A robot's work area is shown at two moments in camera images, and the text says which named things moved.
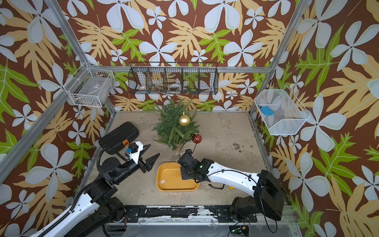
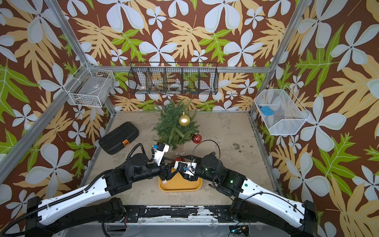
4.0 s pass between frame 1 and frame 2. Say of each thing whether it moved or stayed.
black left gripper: moved
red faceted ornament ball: stayed
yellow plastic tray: stayed
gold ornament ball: stayed
